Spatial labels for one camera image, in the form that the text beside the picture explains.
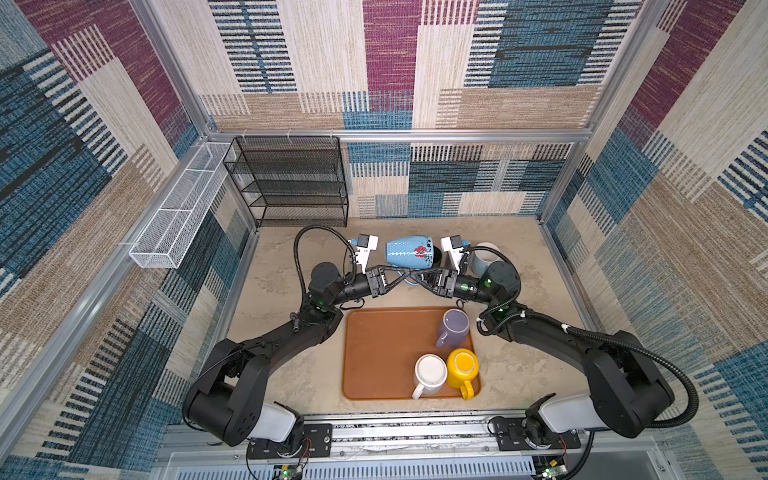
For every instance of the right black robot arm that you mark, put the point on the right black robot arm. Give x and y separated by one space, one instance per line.
630 388

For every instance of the black wire shelf rack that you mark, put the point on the black wire shelf rack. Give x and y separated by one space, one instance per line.
290 181

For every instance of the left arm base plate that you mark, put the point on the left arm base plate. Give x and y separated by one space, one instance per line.
306 440

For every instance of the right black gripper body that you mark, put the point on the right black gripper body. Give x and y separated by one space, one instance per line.
453 285

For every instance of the yellow mug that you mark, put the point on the yellow mug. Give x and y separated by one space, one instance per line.
463 368

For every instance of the purple mug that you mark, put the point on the purple mug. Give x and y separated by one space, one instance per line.
453 329

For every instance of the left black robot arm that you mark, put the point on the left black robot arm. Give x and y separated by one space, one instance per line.
227 398

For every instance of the white mug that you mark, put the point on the white mug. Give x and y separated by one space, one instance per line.
430 375

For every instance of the brown plastic tray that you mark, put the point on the brown plastic tray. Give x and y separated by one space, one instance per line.
382 347

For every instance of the white wire mesh basket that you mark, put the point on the white wire mesh basket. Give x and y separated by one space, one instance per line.
166 239

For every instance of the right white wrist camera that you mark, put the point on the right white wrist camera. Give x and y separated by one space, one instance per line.
453 249

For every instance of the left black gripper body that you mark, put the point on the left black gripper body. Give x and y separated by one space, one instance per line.
366 286

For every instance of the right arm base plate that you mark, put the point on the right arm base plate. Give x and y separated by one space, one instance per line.
523 434

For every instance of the light blue mug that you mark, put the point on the light blue mug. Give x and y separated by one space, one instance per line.
482 257

